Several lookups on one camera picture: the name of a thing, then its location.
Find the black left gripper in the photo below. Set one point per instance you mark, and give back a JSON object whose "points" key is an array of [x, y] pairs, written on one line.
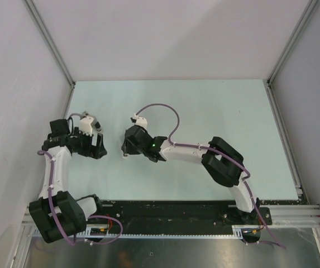
{"points": [[95, 152]]}

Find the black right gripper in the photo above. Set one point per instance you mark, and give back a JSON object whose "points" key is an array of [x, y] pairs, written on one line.
{"points": [[127, 148]]}

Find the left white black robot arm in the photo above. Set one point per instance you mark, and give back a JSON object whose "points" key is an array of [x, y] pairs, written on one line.
{"points": [[56, 213]]}

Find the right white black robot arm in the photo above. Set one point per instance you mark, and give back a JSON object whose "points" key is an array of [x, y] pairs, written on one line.
{"points": [[223, 163]]}

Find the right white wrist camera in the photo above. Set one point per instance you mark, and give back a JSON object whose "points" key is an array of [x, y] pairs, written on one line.
{"points": [[139, 121]]}

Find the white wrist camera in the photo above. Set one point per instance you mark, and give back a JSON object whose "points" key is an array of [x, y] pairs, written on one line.
{"points": [[89, 125], [139, 121]]}

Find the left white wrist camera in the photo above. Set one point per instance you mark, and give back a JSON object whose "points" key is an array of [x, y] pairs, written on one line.
{"points": [[89, 125]]}

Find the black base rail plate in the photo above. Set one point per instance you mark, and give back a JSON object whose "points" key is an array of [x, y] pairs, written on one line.
{"points": [[178, 218]]}

